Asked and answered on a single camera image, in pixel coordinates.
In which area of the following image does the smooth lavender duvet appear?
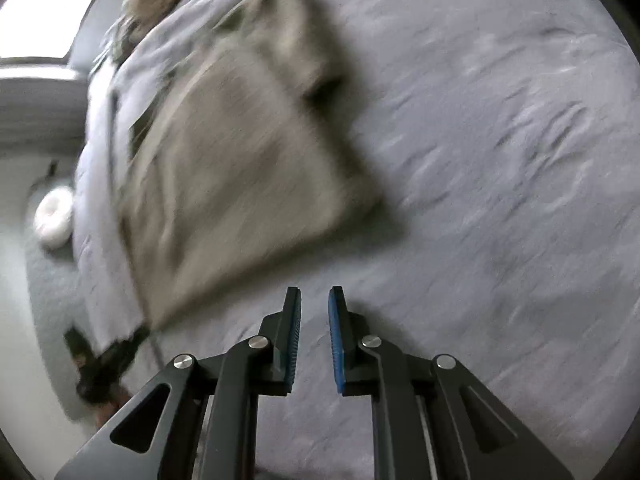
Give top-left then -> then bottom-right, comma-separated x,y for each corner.
72,55 -> 166,356

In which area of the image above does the textured lavender bedspread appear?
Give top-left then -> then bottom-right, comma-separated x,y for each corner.
75,0 -> 636,480

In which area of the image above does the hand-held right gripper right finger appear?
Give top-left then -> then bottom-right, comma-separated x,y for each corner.
328,286 -> 576,480

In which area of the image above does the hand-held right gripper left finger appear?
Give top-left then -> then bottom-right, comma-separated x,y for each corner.
54,286 -> 302,480

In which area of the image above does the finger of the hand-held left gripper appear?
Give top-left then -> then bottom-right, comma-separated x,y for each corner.
102,325 -> 153,367

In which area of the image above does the white round pillow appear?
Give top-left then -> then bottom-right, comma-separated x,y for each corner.
34,185 -> 76,249

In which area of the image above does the bright window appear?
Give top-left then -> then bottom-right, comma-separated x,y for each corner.
0,0 -> 118,61

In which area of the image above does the taupe knit sweater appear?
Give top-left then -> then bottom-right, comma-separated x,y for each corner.
117,0 -> 386,331

